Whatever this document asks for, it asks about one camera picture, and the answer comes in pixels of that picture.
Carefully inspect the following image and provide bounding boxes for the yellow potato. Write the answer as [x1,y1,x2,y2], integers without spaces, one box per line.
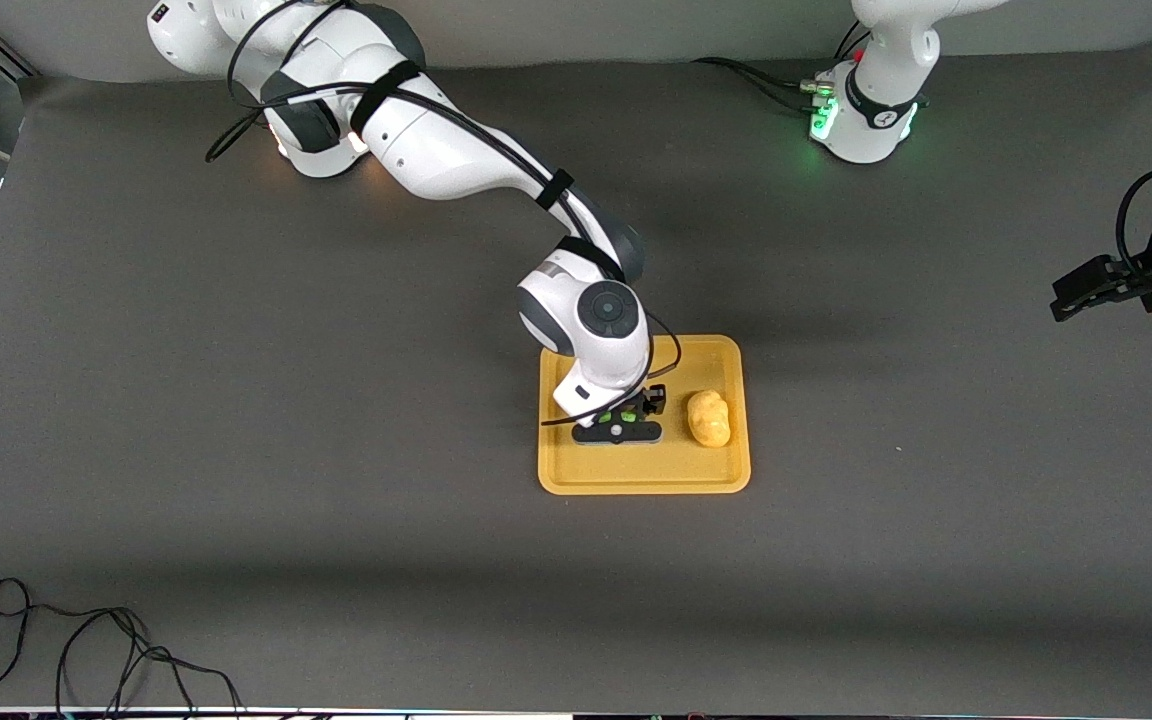
[687,389,733,449]

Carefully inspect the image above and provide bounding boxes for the yellow plastic tray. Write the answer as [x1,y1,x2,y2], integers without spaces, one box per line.
[537,334,752,497]

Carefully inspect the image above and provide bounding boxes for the black velcro strap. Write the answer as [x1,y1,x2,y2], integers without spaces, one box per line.
[348,60,425,137]
[535,167,576,210]

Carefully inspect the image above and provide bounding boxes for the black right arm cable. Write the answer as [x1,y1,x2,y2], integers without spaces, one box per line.
[204,0,684,427]

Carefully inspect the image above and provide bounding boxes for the black left base cables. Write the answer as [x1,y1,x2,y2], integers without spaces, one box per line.
[692,20,869,113]

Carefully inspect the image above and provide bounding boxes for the black loose tangled cable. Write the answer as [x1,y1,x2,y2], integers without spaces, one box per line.
[0,578,243,717]

